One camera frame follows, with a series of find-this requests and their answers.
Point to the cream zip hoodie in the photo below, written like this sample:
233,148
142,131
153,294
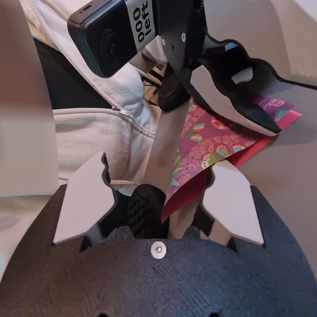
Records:
94,138

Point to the purple floral origami paper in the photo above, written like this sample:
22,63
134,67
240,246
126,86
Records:
205,138

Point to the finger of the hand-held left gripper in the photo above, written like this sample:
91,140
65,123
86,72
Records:
210,94
247,24

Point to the black inner shirt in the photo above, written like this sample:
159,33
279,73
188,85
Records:
64,84

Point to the metal zipper pull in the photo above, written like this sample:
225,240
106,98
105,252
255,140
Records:
120,110

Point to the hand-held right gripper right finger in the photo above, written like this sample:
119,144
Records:
230,203

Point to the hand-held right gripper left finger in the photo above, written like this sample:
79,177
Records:
84,198

